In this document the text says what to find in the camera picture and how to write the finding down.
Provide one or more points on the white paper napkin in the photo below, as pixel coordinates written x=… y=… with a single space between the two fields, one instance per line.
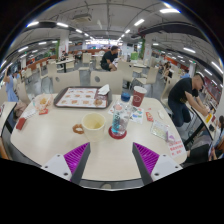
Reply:
x=104 y=90

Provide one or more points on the orange bench seat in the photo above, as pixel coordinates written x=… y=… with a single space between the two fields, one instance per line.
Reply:
x=2 y=148

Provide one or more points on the clear plastic packet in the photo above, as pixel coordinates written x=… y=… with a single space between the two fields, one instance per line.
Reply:
x=159 y=130

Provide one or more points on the group of beige chairs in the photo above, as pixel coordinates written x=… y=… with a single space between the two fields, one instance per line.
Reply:
x=86 y=58

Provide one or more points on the small purple packet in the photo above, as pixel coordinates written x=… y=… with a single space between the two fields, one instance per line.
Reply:
x=171 y=137

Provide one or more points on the red paper cup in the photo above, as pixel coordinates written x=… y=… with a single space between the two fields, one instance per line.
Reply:
x=139 y=97

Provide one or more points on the round red coaster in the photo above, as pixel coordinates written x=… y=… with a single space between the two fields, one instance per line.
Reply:
x=116 y=136

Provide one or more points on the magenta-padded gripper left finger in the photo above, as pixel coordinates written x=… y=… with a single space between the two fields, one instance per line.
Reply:
x=76 y=158

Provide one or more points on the ceiling air conditioner unit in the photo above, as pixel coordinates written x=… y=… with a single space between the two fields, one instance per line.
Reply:
x=82 y=18

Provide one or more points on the white paper sheet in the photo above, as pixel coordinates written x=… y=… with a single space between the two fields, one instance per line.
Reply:
x=28 y=112

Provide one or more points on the beige chair with hole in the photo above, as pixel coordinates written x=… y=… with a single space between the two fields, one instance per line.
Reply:
x=66 y=81
x=106 y=80

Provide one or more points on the flat red box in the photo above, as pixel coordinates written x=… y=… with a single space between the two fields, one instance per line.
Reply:
x=21 y=123

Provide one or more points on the colourful paper leaflet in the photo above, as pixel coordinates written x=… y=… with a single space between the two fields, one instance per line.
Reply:
x=136 y=116

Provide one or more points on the pink notice sticker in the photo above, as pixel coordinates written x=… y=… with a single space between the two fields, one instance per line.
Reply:
x=176 y=147

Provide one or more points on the brown food tray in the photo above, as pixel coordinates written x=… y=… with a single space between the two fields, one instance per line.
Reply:
x=78 y=97

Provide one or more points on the small white wrapper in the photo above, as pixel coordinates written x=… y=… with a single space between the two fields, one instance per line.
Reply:
x=161 y=114

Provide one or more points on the clear blue-capped water bottle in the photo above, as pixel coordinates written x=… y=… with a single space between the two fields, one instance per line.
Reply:
x=120 y=118

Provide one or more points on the small red packet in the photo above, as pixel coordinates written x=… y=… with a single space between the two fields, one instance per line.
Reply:
x=43 y=112

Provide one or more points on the clear bag with food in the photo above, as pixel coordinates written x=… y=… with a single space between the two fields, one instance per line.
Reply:
x=43 y=101

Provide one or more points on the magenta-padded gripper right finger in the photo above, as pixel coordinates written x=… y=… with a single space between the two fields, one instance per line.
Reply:
x=146 y=159

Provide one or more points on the yellow squeeze bottle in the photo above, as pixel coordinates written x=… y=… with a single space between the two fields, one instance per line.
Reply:
x=209 y=118

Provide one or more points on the ceiling lights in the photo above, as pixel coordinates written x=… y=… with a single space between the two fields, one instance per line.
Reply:
x=170 y=10

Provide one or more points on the red sauce packet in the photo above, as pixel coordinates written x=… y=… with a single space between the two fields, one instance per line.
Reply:
x=149 y=116

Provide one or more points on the neighbouring cream table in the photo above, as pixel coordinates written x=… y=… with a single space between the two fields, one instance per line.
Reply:
x=200 y=115
x=6 y=111

